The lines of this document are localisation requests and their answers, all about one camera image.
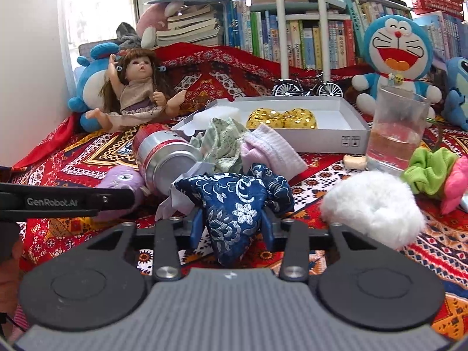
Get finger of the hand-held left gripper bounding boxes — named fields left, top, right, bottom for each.
left=88, top=186, right=137, bottom=216

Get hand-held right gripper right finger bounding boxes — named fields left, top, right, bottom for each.
left=261, top=208, right=374, bottom=283

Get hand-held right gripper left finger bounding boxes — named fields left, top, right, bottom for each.
left=86, top=208, right=204, bottom=283

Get purple plush toy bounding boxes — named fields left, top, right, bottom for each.
left=92, top=166, right=147, bottom=223

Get blue floral brocade pouch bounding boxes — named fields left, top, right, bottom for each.
left=172, top=164, right=295, bottom=268

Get pink white sock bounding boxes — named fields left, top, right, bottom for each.
left=240, top=123, right=308, bottom=180

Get green floral scrunchie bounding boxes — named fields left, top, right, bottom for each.
left=189, top=117, right=250, bottom=177

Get white fluffy scrunchie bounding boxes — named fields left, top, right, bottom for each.
left=319, top=171, right=427, bottom=251

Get white cardboard box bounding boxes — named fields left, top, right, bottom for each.
left=171, top=96, right=372, bottom=155

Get pink scrunchie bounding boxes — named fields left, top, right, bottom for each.
left=440, top=159, right=468, bottom=216

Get person's left hand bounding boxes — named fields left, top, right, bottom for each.
left=0, top=252, right=24, bottom=323

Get white paper piece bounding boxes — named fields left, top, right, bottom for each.
left=156, top=174, right=195, bottom=221

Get red silver metal can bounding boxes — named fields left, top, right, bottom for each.
left=132, top=123, right=204, bottom=197

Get red patterned blanket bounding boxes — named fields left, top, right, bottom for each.
left=0, top=42, right=468, bottom=341

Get small beige block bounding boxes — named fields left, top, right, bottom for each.
left=343, top=154, right=368, bottom=171

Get gold sequined ball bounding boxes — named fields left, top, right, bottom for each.
left=282, top=107, right=319, bottom=131
left=246, top=108, right=285, bottom=131

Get long-haired doll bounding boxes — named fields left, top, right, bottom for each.
left=85, top=47, right=190, bottom=133

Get blue penguin plush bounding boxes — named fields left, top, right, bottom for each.
left=67, top=42, right=122, bottom=133

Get miniature black bicycle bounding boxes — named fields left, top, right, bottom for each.
left=272, top=71, right=345, bottom=99

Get grey cloth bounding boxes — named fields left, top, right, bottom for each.
left=116, top=22, right=147, bottom=50

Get window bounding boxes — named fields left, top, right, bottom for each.
left=61, top=0, right=140, bottom=82

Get pink plush toy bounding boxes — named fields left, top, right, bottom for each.
left=137, top=1, right=184, bottom=49

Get stack of lying books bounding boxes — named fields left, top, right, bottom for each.
left=156, top=3, right=224, bottom=49

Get row of upright books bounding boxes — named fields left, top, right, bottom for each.
left=222, top=0, right=414, bottom=71

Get white pole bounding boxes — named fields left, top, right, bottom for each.
left=314, top=0, right=333, bottom=82
left=273, top=0, right=294, bottom=82

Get blue white cat plush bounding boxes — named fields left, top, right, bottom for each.
left=352, top=15, right=444, bottom=118

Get blue big-eared plush toy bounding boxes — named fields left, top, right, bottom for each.
left=440, top=56, right=468, bottom=133

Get row of blue-spined books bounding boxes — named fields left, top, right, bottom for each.
left=412, top=10, right=468, bottom=63

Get glass cup with green handle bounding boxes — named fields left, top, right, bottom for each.
left=365, top=87, right=449, bottom=177

